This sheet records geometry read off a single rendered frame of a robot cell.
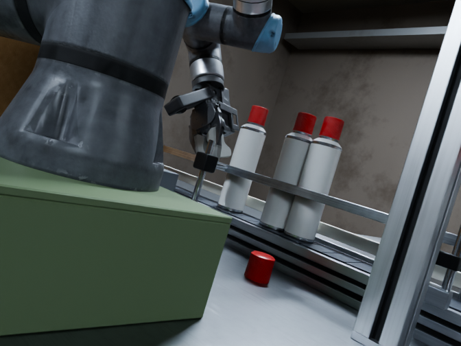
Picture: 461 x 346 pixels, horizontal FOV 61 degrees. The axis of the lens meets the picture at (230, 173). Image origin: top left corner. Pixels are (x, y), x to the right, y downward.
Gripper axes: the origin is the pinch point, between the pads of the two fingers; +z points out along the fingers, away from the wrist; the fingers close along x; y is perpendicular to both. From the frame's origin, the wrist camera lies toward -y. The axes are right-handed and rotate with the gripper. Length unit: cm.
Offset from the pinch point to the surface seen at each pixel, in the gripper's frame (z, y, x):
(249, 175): 6.4, -4.0, -12.5
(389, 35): -173, 256, 9
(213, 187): 3.2, 3.6, 2.6
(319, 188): 11.3, -1.1, -23.6
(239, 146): -0.7, -1.7, -9.3
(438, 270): 25.7, 3.6, -36.5
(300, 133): 1.1, -1.0, -21.9
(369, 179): -64, 283, 61
